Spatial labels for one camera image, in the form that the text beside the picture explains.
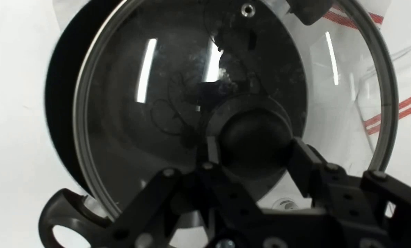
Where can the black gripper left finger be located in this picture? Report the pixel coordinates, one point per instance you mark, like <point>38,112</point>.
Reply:
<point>169,202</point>

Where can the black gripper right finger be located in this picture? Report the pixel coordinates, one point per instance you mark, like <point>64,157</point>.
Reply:
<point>344,193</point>

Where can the glass lid with black knob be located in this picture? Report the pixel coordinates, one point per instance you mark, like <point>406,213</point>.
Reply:
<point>145,138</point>

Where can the black cooking pot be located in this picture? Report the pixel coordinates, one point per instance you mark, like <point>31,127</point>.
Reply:
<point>61,115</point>

